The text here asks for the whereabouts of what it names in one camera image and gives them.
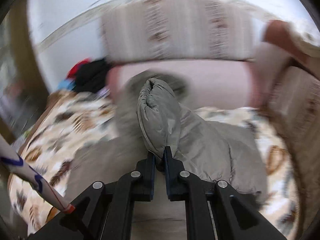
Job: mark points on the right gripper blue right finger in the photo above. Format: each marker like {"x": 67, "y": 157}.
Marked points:
{"x": 177, "y": 179}

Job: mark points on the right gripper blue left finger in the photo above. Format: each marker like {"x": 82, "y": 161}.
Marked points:
{"x": 138, "y": 185}

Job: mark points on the olive green puffer jacket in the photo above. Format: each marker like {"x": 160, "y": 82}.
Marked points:
{"x": 152, "y": 113}

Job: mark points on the pile of dark clothes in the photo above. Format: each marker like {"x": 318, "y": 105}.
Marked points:
{"x": 87, "y": 76}

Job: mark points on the leaf pattern fleece blanket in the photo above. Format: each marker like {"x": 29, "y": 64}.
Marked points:
{"x": 76, "y": 120}

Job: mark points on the pink quilted pillow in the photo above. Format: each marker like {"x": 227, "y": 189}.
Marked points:
{"x": 218, "y": 83}

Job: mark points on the striped floral cushion at right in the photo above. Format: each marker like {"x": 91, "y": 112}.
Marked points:
{"x": 293, "y": 108}

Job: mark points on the striped floral pillow at top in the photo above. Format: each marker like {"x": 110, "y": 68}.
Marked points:
{"x": 144, "y": 30}

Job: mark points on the pink brown pillow at corner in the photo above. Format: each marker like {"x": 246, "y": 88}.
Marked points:
{"x": 280, "y": 47}

